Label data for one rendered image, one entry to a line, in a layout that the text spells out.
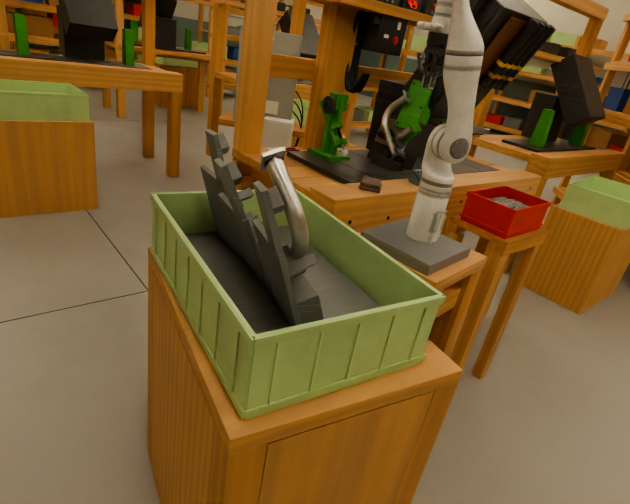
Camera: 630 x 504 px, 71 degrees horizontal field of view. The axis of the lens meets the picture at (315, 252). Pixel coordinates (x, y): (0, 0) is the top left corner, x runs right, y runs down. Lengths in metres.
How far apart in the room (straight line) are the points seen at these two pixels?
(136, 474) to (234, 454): 0.96
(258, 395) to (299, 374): 0.08
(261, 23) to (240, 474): 1.55
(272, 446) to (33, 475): 1.10
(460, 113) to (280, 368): 0.81
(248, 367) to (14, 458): 1.25
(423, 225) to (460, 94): 0.37
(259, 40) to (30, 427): 1.63
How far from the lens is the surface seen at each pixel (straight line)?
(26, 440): 1.90
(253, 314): 0.92
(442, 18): 1.53
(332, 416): 0.85
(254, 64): 1.90
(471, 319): 1.98
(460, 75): 1.23
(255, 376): 0.73
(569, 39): 10.89
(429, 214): 1.32
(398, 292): 0.99
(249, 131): 1.94
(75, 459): 1.81
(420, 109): 2.05
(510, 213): 1.82
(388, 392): 0.90
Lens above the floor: 1.37
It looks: 25 degrees down
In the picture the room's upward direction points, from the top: 10 degrees clockwise
